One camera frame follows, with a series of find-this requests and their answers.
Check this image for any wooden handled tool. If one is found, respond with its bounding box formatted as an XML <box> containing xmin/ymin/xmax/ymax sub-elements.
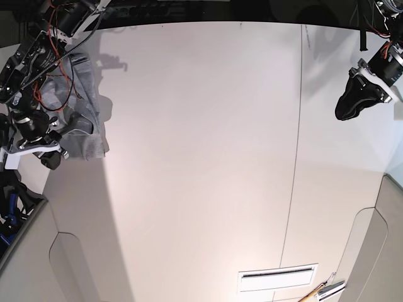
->
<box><xmin>298</xmin><ymin>272</ymin><xmax>336</xmax><ymax>302</ymax></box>

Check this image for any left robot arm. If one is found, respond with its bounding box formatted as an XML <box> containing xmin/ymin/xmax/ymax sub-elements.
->
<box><xmin>335</xmin><ymin>1</ymin><xmax>402</xmax><ymax>121</ymax></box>

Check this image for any grey flat tool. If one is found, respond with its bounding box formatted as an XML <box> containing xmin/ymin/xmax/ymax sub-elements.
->
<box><xmin>316</xmin><ymin>281</ymin><xmax>346</xmax><ymax>301</ymax></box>

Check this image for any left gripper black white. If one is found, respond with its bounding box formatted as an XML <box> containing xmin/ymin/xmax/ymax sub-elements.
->
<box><xmin>335</xmin><ymin>59</ymin><xmax>402</xmax><ymax>120</ymax></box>

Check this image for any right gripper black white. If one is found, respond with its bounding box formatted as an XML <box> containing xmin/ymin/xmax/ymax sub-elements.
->
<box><xmin>1</xmin><ymin>113</ymin><xmax>93</xmax><ymax>171</ymax></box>

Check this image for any blue black equipment pile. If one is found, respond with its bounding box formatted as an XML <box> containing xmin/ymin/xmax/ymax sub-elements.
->
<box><xmin>1</xmin><ymin>170</ymin><xmax>45</xmax><ymax>255</ymax></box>

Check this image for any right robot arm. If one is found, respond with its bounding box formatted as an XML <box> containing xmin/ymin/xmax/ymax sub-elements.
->
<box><xmin>1</xmin><ymin>1</ymin><xmax>108</xmax><ymax>170</ymax></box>

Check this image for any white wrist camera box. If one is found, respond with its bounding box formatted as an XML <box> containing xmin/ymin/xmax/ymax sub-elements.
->
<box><xmin>1</xmin><ymin>147</ymin><xmax>21</xmax><ymax>171</ymax></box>
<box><xmin>394</xmin><ymin>101</ymin><xmax>403</xmax><ymax>121</ymax></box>

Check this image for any grey T-shirt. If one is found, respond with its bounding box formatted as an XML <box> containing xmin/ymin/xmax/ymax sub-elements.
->
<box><xmin>40</xmin><ymin>52</ymin><xmax>107</xmax><ymax>160</ymax></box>

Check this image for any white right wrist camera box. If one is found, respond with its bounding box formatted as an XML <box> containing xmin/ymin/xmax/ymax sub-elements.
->
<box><xmin>1</xmin><ymin>147</ymin><xmax>21</xmax><ymax>171</ymax></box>

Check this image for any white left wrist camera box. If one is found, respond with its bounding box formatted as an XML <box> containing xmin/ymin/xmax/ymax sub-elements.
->
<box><xmin>394</xmin><ymin>101</ymin><xmax>403</xmax><ymax>121</ymax></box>

